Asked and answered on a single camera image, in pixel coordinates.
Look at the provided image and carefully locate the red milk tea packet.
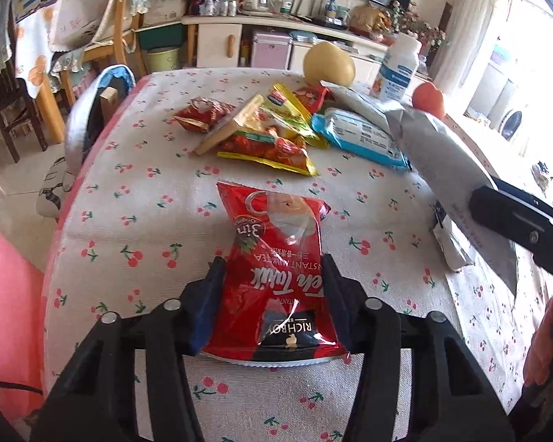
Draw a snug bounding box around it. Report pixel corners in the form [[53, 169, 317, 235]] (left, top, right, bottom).
[[204, 182, 344, 366]]

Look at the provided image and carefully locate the dark blue milk powder bag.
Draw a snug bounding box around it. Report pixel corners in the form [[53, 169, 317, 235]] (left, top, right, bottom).
[[382, 101, 518, 293]]

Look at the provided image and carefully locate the light blue wipes packet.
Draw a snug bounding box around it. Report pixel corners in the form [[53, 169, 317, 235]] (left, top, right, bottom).
[[312, 108, 408, 170]]

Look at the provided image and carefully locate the yellow green oatmeal packet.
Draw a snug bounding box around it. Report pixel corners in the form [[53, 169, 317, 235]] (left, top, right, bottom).
[[216, 83, 327, 177]]

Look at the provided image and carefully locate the red candy wrapper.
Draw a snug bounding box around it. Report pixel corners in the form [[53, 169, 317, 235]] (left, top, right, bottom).
[[171, 97, 236, 133]]

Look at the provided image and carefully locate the red wedding candy packet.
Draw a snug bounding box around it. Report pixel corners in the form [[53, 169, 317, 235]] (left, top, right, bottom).
[[293, 86, 330, 114]]

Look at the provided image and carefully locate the silver foil tray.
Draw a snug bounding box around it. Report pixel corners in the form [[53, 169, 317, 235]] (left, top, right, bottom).
[[192, 93, 264, 156]]

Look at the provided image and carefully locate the white grey pouch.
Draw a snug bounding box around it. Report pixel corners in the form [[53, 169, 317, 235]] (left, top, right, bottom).
[[320, 81, 403, 135]]

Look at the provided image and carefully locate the pink trash bin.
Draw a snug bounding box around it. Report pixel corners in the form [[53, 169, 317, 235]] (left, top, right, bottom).
[[0, 232, 44, 422]]

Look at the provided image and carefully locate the right hand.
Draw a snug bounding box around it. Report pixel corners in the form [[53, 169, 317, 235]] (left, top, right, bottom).
[[524, 297, 553, 387]]

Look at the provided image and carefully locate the washing machine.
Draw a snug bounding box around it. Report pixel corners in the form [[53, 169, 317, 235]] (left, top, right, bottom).
[[488, 80, 528, 141]]

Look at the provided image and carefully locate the cherry print tablecloth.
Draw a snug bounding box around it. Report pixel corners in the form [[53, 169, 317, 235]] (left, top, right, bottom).
[[32, 69, 546, 441]]

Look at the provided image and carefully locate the red apple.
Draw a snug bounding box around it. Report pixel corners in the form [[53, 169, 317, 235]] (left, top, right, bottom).
[[411, 82, 445, 120]]

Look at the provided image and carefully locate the white milk bottle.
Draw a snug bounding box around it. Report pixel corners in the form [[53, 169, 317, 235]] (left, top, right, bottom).
[[371, 33, 421, 101]]

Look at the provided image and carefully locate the small stool with cushion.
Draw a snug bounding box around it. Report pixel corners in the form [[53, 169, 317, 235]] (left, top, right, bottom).
[[35, 64, 136, 220]]

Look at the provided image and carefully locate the yellow pear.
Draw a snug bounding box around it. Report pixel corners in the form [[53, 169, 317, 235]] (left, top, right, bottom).
[[303, 42, 355, 87]]

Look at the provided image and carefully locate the green waste basket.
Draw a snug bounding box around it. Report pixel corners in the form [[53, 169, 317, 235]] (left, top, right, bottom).
[[146, 47, 180, 73]]

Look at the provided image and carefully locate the pink storage box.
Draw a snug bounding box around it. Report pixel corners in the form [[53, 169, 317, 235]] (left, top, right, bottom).
[[251, 30, 292, 70]]

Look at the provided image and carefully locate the white tv cabinet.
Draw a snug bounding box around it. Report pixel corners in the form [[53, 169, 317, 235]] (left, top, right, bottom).
[[181, 15, 387, 85]]

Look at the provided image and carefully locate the dark wooden chair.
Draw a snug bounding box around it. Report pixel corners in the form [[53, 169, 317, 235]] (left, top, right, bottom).
[[0, 0, 48, 164]]

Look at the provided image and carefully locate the wooden chair with cloth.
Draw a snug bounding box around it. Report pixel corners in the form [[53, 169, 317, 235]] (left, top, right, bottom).
[[49, 0, 139, 104]]

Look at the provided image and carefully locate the dining table with cloth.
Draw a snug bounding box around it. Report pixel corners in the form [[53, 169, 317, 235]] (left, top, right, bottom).
[[14, 5, 66, 144]]

